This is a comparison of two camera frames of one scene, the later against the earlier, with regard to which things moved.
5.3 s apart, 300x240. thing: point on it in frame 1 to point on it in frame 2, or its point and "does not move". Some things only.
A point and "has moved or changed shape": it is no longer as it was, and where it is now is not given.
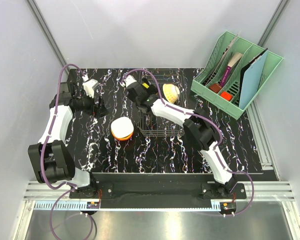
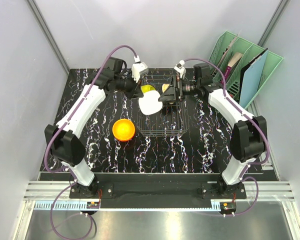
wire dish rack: [152, 124] does not move
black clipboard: [242, 75] does not move
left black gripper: [100, 110] to [135, 90]
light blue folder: [252, 79] does not move
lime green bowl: [122, 127] has moved or changed shape
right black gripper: [151, 90] to [170, 94]
